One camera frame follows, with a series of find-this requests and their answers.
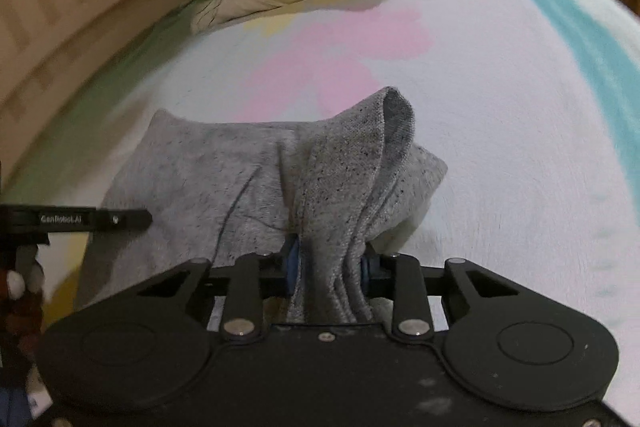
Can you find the grey speckled pants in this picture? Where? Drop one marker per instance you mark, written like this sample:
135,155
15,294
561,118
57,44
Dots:
221,191

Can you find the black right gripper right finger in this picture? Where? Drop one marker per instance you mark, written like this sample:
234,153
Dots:
499,339

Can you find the pastel patterned bed sheet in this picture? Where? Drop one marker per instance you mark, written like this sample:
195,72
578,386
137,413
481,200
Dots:
532,104

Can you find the blue jeans leg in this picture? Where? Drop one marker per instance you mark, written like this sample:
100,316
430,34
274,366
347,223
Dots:
14,408

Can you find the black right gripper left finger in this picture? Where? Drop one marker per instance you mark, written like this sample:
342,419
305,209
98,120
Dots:
142,346

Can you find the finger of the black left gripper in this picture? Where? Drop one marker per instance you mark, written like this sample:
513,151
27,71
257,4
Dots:
51,219

